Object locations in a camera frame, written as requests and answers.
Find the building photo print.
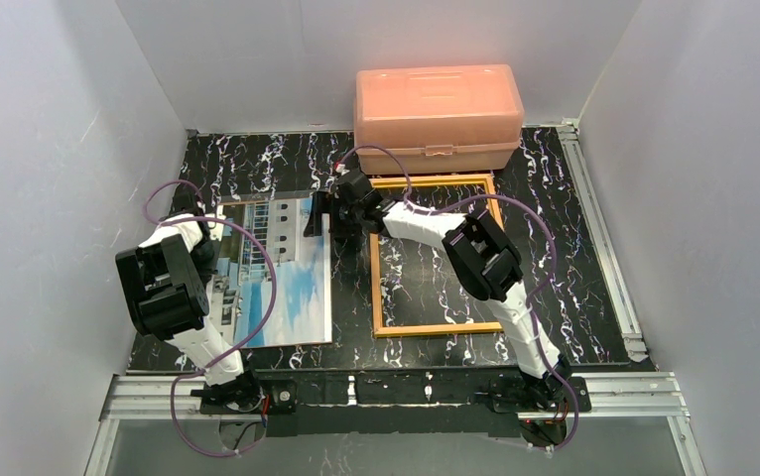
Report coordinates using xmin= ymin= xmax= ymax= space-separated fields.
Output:
xmin=211 ymin=190 xmax=334 ymax=349

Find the yellow wooden picture frame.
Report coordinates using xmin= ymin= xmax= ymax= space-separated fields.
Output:
xmin=369 ymin=173 xmax=502 ymax=339

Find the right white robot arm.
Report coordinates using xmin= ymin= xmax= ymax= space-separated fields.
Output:
xmin=304 ymin=170 xmax=575 ymax=406

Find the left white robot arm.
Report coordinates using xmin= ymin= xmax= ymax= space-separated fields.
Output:
xmin=115 ymin=193 xmax=262 ymax=410

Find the brown cardboard backing board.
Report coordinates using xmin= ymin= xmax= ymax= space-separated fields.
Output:
xmin=215 ymin=190 xmax=334 ymax=349

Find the orange plastic storage box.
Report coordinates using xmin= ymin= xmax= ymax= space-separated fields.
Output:
xmin=353 ymin=64 xmax=525 ymax=176

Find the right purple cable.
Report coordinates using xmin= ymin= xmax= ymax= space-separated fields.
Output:
xmin=336 ymin=144 xmax=581 ymax=454

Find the purple cable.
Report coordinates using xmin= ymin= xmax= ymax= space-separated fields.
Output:
xmin=142 ymin=180 xmax=279 ymax=459
xmin=336 ymin=144 xmax=581 ymax=454

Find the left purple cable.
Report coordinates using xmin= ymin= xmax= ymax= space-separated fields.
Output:
xmin=142 ymin=180 xmax=279 ymax=459

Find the aluminium side rail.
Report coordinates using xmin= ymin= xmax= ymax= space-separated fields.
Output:
xmin=556 ymin=120 xmax=649 ymax=363

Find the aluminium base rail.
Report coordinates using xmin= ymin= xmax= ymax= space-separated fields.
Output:
xmin=100 ymin=369 xmax=691 ymax=420

